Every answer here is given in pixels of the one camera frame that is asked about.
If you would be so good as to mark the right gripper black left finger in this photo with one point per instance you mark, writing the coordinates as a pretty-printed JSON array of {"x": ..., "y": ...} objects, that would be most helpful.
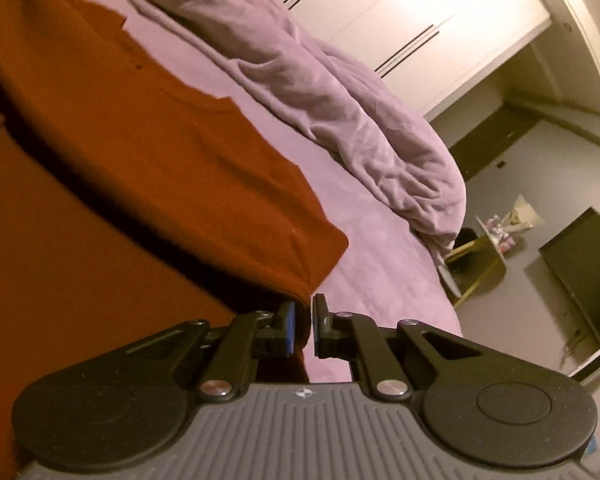
[{"x": 276, "y": 332}]

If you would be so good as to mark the wrapped flower bouquet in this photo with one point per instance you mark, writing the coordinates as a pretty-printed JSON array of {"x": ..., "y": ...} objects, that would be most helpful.
[{"x": 504, "y": 231}]

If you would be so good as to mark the purple bed sheet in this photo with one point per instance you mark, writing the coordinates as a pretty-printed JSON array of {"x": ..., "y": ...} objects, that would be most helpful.
[{"x": 386, "y": 272}]

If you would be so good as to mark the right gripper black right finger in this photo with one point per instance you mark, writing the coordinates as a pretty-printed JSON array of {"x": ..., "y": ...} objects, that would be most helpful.
[{"x": 331, "y": 331}]

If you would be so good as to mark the black flat television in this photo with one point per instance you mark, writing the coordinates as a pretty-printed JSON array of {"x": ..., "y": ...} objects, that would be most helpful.
[{"x": 573, "y": 256}]

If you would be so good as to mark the purple crumpled duvet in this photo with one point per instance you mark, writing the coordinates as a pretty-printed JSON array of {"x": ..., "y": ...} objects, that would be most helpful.
[{"x": 333, "y": 100}]

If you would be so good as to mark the dark doorway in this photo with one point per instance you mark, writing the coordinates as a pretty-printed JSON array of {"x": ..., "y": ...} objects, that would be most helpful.
[{"x": 491, "y": 138}]

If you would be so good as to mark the gold side table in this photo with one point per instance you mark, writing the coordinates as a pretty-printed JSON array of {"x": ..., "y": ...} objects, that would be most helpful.
[{"x": 469, "y": 267}]

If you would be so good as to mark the white wardrobe with handles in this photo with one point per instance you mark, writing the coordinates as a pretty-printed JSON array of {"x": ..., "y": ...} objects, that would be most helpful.
[{"x": 429, "y": 53}]

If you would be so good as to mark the rust orange knit sweater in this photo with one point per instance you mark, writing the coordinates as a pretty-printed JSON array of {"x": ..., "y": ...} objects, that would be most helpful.
[{"x": 130, "y": 202}]

